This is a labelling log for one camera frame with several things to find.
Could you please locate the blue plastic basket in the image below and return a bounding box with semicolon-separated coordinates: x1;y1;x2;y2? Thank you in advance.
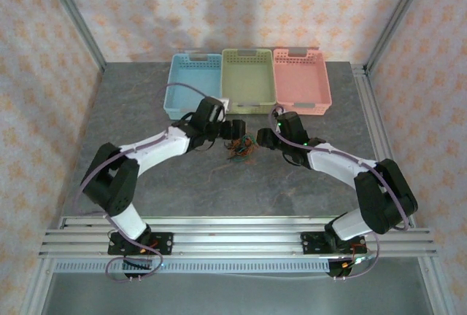
163;53;224;121

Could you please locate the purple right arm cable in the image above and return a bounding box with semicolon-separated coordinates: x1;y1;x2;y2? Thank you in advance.
269;106;410;282

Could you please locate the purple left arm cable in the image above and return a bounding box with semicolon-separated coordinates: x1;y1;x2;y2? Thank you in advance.
74;83;222;284

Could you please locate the pink plastic basket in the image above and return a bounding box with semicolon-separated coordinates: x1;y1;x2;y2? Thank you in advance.
272;47;333;117

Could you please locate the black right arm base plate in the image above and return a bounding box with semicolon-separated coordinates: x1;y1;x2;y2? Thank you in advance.
300;232;368;257

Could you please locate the aluminium side rail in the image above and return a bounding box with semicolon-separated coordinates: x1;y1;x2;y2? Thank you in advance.
350;62;417;229

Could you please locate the slotted grey cable duct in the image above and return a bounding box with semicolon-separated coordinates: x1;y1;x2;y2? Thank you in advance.
53;259;331;274

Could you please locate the aluminium frame post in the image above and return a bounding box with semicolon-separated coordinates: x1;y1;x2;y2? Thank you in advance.
363;0;436;72
38;0;107;74

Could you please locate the thin black cable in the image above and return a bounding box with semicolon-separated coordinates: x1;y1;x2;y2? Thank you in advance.
225;147;242;165

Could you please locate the green plastic basket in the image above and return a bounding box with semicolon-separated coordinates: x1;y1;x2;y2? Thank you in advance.
220;48;277;115

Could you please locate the thin red cable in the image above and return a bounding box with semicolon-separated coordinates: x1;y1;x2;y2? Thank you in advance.
240;136;259;166

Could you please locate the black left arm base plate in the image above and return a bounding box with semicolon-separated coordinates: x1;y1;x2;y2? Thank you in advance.
107;232;174;257

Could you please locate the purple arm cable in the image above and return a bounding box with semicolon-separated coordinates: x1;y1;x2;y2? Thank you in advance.
269;106;410;282
74;83;222;284

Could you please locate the aluminium frame leg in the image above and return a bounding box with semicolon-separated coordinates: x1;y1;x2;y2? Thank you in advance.
23;256;56;315
418;256;453;315

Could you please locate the aluminium mounting rail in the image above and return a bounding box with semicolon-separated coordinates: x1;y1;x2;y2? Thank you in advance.
38;215;438;257

